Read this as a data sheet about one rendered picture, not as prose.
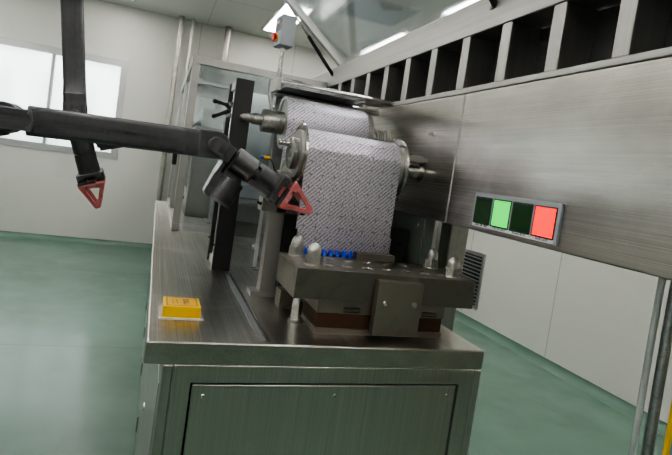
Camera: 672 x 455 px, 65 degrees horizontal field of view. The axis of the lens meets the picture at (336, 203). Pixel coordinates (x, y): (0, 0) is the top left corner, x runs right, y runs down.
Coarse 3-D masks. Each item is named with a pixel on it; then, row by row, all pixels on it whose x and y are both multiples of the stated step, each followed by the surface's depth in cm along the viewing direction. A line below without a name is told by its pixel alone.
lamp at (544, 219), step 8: (536, 208) 92; (544, 208) 90; (536, 216) 91; (544, 216) 89; (552, 216) 88; (536, 224) 91; (544, 224) 89; (552, 224) 87; (536, 232) 91; (544, 232) 89; (552, 232) 87
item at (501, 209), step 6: (498, 204) 102; (504, 204) 100; (510, 204) 98; (498, 210) 101; (504, 210) 100; (492, 216) 103; (498, 216) 101; (504, 216) 100; (492, 222) 103; (498, 222) 101; (504, 222) 99
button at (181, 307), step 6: (168, 300) 102; (174, 300) 103; (180, 300) 103; (186, 300) 104; (192, 300) 105; (198, 300) 105; (162, 306) 102; (168, 306) 99; (174, 306) 99; (180, 306) 100; (186, 306) 100; (192, 306) 100; (198, 306) 101; (162, 312) 99; (168, 312) 99; (174, 312) 99; (180, 312) 99; (186, 312) 100; (192, 312) 100; (198, 312) 101
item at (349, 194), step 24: (312, 168) 119; (336, 168) 121; (360, 168) 122; (384, 168) 124; (312, 192) 119; (336, 192) 121; (360, 192) 123; (384, 192) 125; (312, 216) 120; (336, 216) 122; (360, 216) 124; (384, 216) 126
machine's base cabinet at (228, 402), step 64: (192, 384) 90; (256, 384) 93; (320, 384) 97; (384, 384) 102; (448, 384) 107; (192, 448) 90; (256, 448) 94; (320, 448) 98; (384, 448) 103; (448, 448) 107
